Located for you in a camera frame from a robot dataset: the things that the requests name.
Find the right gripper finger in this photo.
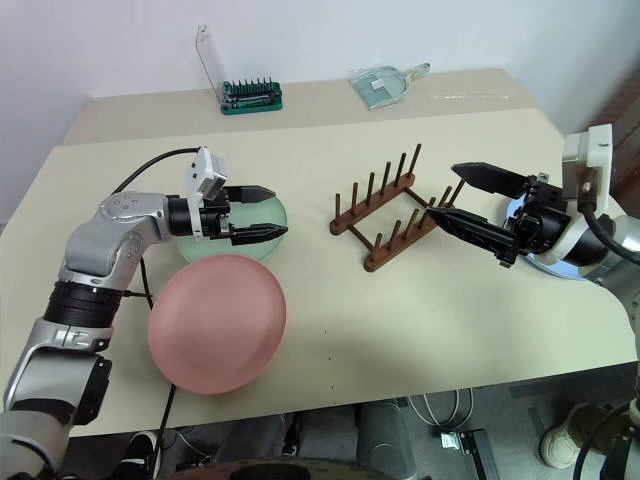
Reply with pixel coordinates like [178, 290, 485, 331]
[425, 206, 520, 267]
[451, 160, 531, 198]

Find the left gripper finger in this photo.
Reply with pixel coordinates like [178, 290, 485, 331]
[225, 184, 278, 204]
[230, 223, 290, 248]

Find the white cable coil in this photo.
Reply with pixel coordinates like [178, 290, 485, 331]
[408, 387, 477, 432]

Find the wooden dish rack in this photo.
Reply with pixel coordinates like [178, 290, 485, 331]
[328, 142, 466, 274]

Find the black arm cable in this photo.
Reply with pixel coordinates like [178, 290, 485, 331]
[110, 147, 202, 467]
[573, 184, 640, 480]

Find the green plate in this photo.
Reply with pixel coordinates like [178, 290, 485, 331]
[175, 192, 290, 265]

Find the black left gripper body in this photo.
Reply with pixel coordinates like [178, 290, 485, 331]
[199, 185, 239, 247]

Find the clear plastic rod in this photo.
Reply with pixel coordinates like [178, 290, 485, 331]
[428, 90, 512, 101]

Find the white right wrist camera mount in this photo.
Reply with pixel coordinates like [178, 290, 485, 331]
[529, 123, 614, 266]

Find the red plate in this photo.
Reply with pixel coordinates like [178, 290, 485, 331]
[148, 253, 289, 397]

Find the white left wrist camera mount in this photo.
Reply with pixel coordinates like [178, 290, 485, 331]
[184, 146, 231, 244]

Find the blue plate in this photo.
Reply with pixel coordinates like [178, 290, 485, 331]
[503, 195, 599, 285]

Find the black sneaker white sole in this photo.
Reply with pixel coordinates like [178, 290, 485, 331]
[121, 431, 162, 474]

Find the clear green dustpan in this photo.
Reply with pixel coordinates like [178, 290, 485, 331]
[348, 62, 432, 110]

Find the grey cylindrical post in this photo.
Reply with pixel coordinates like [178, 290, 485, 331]
[357, 398, 420, 469]

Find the black metal bracket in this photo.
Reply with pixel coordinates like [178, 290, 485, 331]
[438, 428, 497, 480]

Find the green screwdriver bit set case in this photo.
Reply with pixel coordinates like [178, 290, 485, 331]
[193, 22, 285, 116]

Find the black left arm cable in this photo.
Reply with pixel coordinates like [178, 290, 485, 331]
[110, 147, 202, 467]

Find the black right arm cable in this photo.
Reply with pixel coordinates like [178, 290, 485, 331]
[573, 184, 640, 480]

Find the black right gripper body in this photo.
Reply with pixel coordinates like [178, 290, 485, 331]
[509, 172, 572, 258]

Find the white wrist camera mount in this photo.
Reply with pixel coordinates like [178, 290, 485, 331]
[529, 123, 614, 266]
[184, 146, 231, 244]

